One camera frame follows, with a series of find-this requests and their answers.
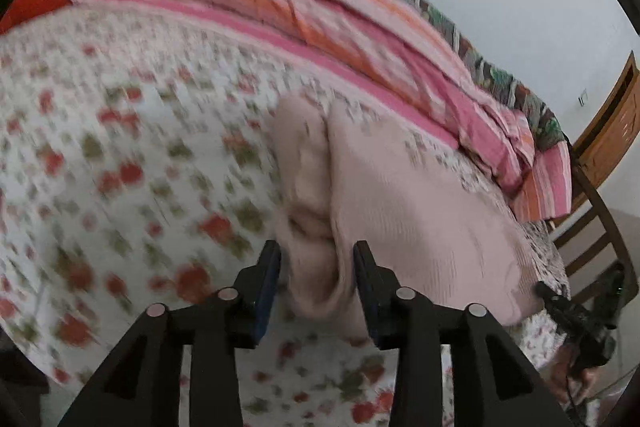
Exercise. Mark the person's right hand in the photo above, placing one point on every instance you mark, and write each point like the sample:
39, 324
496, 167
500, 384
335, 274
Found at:
575, 377

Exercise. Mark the pink striped quilt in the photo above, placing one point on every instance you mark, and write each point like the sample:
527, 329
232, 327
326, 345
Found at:
300, 12

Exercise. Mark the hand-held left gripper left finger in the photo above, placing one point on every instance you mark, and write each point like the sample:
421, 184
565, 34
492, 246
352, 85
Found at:
265, 294

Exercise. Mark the orange wooden door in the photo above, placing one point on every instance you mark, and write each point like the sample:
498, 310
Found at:
615, 132

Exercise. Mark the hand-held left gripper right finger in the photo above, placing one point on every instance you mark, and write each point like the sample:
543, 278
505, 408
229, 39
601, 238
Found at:
366, 297

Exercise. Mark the dark floral patterned quilt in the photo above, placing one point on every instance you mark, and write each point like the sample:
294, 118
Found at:
500, 77

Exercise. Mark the dark wooden footboard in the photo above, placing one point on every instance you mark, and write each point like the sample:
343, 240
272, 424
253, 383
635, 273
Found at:
595, 207

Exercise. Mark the red pillow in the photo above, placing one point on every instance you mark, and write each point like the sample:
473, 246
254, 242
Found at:
35, 2

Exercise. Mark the white light switch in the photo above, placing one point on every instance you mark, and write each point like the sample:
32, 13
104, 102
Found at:
582, 98

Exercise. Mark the pink ribbed sweater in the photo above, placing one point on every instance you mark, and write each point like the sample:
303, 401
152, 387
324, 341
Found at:
415, 217

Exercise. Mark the floral bed sheet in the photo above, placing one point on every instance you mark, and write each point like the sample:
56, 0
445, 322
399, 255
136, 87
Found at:
125, 132

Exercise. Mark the grey patterned bed cloth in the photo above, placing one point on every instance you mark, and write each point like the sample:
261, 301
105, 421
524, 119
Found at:
545, 247

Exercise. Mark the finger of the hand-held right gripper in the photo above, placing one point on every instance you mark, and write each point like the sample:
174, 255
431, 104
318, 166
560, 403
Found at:
555, 299

